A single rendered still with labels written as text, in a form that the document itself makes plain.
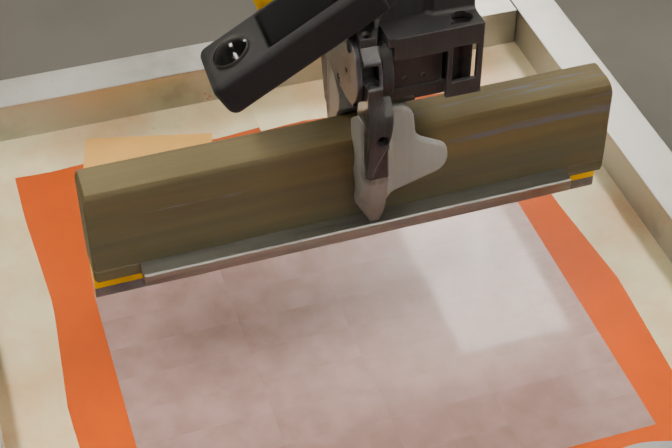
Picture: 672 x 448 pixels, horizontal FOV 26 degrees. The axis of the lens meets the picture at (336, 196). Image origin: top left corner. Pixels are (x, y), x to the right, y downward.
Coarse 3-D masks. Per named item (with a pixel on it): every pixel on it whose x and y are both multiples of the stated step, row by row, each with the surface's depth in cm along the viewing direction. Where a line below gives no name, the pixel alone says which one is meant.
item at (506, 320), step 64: (320, 256) 111; (384, 256) 111; (448, 256) 111; (512, 256) 111; (576, 256) 111; (384, 320) 106; (448, 320) 106; (512, 320) 106; (576, 320) 106; (640, 320) 106; (384, 384) 102; (448, 384) 102; (512, 384) 102; (576, 384) 102; (640, 384) 102
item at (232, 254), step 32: (480, 192) 98; (512, 192) 98; (544, 192) 99; (320, 224) 96; (352, 224) 96; (384, 224) 96; (416, 224) 97; (192, 256) 93; (224, 256) 93; (256, 256) 94
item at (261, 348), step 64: (256, 128) 123; (64, 192) 117; (64, 256) 111; (64, 320) 106; (128, 320) 106; (192, 320) 106; (256, 320) 106; (320, 320) 106; (64, 384) 102; (128, 384) 102; (192, 384) 102; (256, 384) 102; (320, 384) 102
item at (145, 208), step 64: (320, 128) 93; (448, 128) 94; (512, 128) 96; (576, 128) 98; (128, 192) 89; (192, 192) 91; (256, 192) 92; (320, 192) 94; (448, 192) 98; (128, 256) 92
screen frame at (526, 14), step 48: (480, 0) 131; (528, 0) 131; (192, 48) 125; (528, 48) 129; (576, 48) 125; (0, 96) 120; (48, 96) 120; (96, 96) 122; (144, 96) 123; (192, 96) 125; (624, 96) 120; (624, 144) 116; (624, 192) 116; (0, 432) 94
